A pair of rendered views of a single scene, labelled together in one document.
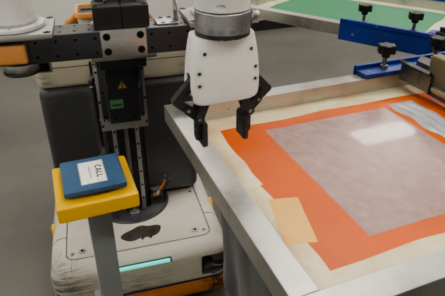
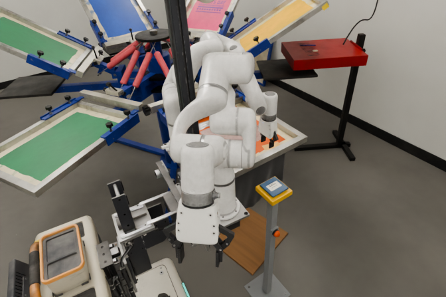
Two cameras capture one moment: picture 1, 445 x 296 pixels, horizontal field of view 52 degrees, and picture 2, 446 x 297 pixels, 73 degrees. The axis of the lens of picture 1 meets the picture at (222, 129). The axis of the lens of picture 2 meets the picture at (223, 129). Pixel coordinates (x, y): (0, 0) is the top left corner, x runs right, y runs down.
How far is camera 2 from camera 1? 1.75 m
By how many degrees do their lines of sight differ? 82
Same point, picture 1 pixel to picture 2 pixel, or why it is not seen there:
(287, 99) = not seen: hidden behind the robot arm
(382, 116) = (206, 132)
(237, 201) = (277, 149)
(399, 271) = (287, 127)
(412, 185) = not seen: hidden behind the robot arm
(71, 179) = (280, 189)
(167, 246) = (176, 284)
